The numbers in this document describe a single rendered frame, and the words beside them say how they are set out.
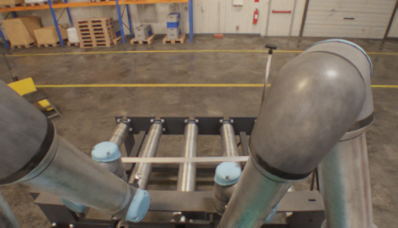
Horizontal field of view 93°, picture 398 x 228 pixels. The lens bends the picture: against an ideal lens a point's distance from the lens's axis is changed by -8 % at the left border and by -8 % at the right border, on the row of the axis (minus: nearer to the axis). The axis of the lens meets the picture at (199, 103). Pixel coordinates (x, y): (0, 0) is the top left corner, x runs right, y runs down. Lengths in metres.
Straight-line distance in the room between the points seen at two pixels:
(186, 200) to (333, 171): 0.60
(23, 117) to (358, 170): 0.48
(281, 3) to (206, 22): 3.29
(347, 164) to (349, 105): 0.17
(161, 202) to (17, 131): 0.69
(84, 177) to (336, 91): 0.36
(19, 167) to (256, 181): 0.30
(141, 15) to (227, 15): 3.77
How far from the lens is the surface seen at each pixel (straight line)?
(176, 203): 0.88
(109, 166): 0.64
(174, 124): 1.80
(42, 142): 0.29
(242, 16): 9.73
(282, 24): 10.16
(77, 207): 0.61
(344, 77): 0.27
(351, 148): 0.40
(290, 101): 0.25
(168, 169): 2.17
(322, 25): 10.90
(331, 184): 0.45
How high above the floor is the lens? 1.90
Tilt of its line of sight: 30 degrees down
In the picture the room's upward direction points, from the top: 1 degrees counter-clockwise
